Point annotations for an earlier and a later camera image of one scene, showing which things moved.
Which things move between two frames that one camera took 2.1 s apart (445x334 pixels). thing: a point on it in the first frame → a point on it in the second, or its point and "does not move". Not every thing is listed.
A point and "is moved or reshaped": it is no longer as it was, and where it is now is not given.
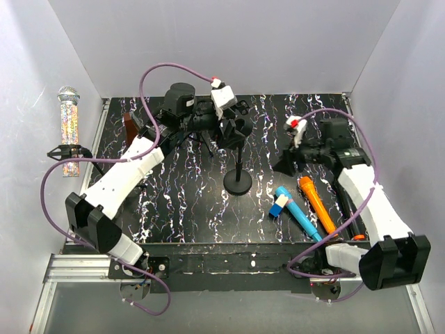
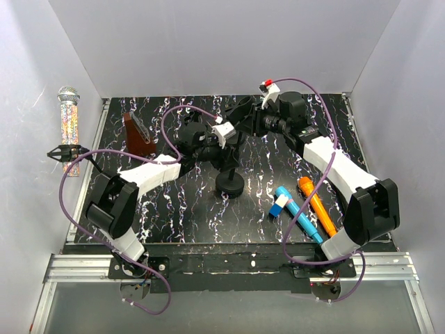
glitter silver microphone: [69, 97] does not move
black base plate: [234, 266] does not move
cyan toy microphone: [292, 203] does not move
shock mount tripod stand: [71, 151] does not move
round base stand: [238, 181] is moved or reshaped
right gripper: [285, 165] → [252, 125]
